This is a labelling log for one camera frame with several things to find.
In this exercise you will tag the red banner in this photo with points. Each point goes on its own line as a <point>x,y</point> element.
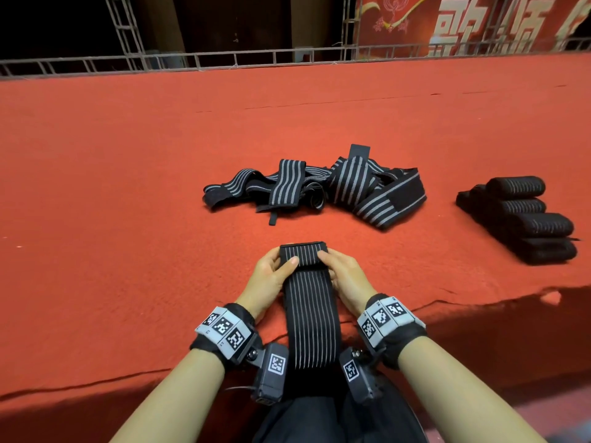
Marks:
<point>462,21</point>

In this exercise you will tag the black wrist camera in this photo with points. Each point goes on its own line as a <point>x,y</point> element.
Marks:
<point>358,373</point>
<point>271,372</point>

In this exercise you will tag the person's left forearm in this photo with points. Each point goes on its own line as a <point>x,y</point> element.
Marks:
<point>166,401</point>

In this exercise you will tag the black trousers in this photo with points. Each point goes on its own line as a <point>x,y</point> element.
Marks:
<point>314,415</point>

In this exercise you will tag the black wristband with marker tags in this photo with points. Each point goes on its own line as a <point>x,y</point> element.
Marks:
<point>390,323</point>
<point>222,334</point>

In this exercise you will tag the metal railing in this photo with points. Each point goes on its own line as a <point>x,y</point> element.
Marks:
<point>231,60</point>

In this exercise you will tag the person's right forearm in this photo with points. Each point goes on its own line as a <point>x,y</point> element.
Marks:
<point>462,397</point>

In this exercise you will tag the person's right hand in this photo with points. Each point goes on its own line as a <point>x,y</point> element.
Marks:
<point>349,279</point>

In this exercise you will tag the person's left hand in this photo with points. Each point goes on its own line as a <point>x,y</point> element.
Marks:
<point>265,283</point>

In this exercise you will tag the metal truss column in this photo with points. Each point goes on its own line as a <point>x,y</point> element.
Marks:
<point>125,30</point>
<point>350,25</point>
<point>503,23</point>

